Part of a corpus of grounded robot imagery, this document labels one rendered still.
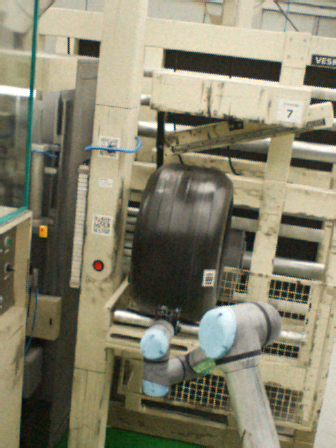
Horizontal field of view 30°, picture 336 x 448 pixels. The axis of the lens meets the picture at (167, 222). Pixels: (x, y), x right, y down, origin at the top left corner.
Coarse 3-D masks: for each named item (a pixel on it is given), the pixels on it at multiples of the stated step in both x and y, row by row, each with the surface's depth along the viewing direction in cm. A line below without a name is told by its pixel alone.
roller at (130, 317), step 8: (120, 312) 235; (128, 312) 235; (136, 312) 235; (120, 320) 235; (128, 320) 234; (136, 320) 233; (144, 320) 233; (152, 320) 233; (184, 328) 231; (192, 328) 230
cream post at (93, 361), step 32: (128, 0) 214; (128, 32) 217; (128, 64) 219; (96, 96) 224; (128, 96) 222; (96, 128) 227; (128, 128) 225; (96, 160) 230; (128, 160) 233; (96, 192) 233; (128, 192) 241; (96, 256) 239; (96, 288) 242; (96, 320) 245; (96, 352) 248; (96, 384) 252; (96, 416) 255
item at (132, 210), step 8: (128, 200) 287; (128, 208) 275; (136, 208) 275; (128, 216) 275; (136, 216) 288; (128, 224) 277; (128, 232) 290; (128, 240) 279; (128, 248) 292; (128, 256) 293
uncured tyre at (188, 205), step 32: (160, 192) 217; (192, 192) 217; (224, 192) 221; (160, 224) 213; (192, 224) 211; (224, 224) 218; (160, 256) 212; (192, 256) 210; (224, 256) 257; (160, 288) 217; (192, 288) 214; (192, 320) 229
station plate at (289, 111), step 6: (282, 102) 238; (288, 102) 238; (294, 102) 237; (300, 102) 237; (282, 108) 239; (288, 108) 238; (294, 108) 238; (300, 108) 238; (282, 114) 239; (288, 114) 239; (294, 114) 238; (300, 114) 238; (282, 120) 240; (288, 120) 239; (294, 120) 239; (300, 120) 239
